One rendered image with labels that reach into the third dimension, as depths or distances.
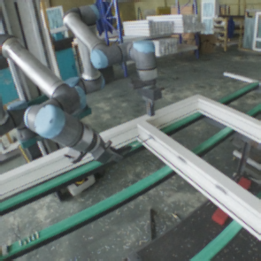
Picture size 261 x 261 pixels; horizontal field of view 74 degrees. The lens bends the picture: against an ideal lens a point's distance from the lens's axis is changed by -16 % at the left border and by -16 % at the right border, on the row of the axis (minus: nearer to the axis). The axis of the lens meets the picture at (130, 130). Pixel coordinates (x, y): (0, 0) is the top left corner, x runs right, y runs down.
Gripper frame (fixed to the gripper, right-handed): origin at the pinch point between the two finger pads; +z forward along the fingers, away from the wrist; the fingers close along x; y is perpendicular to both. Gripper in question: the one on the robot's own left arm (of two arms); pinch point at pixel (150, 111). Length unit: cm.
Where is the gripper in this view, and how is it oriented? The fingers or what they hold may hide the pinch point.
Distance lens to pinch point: 98.2
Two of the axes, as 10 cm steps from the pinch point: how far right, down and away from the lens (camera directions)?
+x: -5.1, -4.1, 7.6
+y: 8.5, -3.6, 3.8
